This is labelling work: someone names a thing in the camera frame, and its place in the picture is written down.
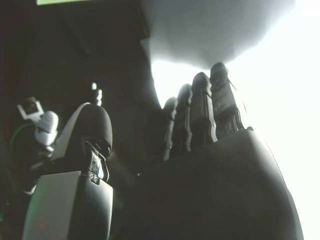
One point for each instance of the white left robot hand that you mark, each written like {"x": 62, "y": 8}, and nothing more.
{"x": 200, "y": 187}

